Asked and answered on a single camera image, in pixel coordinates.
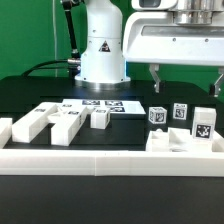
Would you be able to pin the white tagged flat board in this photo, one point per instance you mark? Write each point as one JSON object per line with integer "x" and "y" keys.
{"x": 119, "y": 109}

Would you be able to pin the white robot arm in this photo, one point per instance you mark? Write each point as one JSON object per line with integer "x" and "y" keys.
{"x": 103, "y": 64}

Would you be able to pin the white fence frame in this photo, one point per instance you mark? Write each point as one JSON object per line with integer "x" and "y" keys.
{"x": 104, "y": 163}

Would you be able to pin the white chair seat part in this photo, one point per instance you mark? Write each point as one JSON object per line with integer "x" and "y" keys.
{"x": 176, "y": 140}

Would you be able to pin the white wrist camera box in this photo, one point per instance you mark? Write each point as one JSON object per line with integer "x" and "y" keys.
{"x": 147, "y": 5}

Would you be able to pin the white tagged cube nut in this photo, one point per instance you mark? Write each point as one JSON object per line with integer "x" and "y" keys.
{"x": 180, "y": 111}
{"x": 157, "y": 115}

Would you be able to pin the white short tagged block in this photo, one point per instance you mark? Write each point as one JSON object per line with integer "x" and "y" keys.
{"x": 100, "y": 118}

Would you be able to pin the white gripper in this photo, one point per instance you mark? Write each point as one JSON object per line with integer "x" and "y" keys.
{"x": 153, "y": 37}

